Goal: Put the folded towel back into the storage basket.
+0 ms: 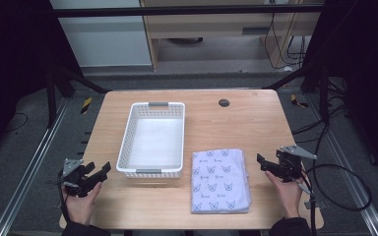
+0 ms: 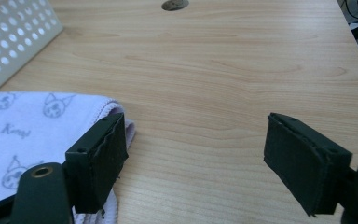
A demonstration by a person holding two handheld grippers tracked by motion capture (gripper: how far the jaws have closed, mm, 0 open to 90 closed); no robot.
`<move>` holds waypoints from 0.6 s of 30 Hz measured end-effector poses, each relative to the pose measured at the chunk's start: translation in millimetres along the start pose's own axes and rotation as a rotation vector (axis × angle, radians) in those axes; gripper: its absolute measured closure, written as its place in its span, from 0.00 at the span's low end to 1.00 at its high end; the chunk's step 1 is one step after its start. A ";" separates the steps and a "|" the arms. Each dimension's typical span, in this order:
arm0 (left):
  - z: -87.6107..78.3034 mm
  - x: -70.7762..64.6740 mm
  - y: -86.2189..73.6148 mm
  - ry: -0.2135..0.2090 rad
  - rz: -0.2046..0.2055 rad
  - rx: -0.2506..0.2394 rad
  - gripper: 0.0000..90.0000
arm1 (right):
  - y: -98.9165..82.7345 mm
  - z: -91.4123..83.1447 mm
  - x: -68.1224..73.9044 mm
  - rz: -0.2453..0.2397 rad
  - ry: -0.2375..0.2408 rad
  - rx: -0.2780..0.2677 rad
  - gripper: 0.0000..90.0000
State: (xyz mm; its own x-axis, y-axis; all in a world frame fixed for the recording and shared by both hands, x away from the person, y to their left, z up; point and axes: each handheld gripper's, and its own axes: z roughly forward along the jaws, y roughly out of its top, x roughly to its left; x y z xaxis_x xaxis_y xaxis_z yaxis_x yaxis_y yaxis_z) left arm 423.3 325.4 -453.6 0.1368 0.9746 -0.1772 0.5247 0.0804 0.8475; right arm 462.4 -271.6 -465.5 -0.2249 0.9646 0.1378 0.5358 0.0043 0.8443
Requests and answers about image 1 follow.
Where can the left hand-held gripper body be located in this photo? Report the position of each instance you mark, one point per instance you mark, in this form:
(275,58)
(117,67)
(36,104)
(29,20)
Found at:
(75,183)

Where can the white plastic basket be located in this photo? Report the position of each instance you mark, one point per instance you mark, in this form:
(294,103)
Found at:
(154,144)

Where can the person's right hand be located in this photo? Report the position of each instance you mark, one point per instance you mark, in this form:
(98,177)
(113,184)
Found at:
(290,198)

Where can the white cabinet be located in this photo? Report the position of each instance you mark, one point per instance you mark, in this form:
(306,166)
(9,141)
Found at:
(105,42)

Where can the black metal stand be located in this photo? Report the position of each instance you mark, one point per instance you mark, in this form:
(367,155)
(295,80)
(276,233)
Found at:
(324,98)
(50,98)

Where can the yellow black striped tape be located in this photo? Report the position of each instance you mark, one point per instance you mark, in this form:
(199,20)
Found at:
(298,101)
(86,105)

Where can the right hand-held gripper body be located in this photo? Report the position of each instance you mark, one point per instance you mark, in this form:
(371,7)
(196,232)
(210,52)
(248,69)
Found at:
(288,165)

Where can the silver floor rail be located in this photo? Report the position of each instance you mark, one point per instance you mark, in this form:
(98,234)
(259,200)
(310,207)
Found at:
(351,177)
(29,170)

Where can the person's left hand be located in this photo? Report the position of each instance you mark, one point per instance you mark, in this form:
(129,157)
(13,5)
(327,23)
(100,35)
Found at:
(80,208)

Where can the black horizontal frame bar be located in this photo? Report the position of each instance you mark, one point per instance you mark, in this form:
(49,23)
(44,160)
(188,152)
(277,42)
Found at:
(177,11)

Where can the light wooden desk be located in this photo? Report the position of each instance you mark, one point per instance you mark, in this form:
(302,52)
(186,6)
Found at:
(210,28)

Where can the folded white printed cloth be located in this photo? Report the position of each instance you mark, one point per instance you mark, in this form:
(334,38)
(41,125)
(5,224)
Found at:
(220,183)

